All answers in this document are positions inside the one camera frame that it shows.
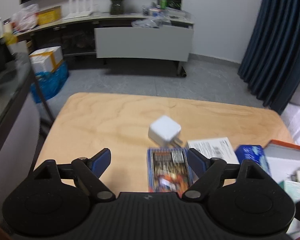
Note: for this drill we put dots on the teal and white box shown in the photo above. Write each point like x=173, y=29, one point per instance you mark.
x=292, y=188

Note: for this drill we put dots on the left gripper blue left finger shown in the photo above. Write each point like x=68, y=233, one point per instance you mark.
x=100, y=162

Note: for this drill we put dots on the white router with antennas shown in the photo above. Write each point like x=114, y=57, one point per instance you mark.
x=79, y=8

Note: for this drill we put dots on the white tv cabinet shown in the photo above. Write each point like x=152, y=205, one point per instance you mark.
x=162, y=36

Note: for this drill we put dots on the yellow cardboard box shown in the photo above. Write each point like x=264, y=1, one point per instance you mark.
x=49, y=15

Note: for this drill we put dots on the blue plastic bag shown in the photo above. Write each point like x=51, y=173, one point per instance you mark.
x=50, y=84

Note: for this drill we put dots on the black glass side cabinet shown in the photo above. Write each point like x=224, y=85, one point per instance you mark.
x=21, y=135

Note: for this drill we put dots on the black green display card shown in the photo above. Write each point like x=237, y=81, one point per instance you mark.
x=174, y=4

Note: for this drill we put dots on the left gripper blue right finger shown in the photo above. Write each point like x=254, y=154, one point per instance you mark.
x=197, y=162

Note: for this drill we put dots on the red and blue card box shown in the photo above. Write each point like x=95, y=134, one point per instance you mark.
x=168, y=170

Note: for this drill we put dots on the orange rimmed white tray box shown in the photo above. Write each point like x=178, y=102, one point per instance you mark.
x=283, y=159

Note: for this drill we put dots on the blue tin box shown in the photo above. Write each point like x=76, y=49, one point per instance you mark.
x=254, y=153

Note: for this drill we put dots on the white cube charger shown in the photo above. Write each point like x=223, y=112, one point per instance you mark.
x=165, y=131

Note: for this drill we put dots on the dark blue curtain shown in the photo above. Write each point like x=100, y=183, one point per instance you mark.
x=271, y=64

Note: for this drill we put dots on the white plastic bag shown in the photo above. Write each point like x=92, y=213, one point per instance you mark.
x=26, y=19

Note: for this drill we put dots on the white yellow-taped carton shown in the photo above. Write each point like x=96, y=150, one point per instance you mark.
x=46, y=59

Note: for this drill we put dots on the white labelled carton box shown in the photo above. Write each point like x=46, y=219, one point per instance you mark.
x=214, y=148

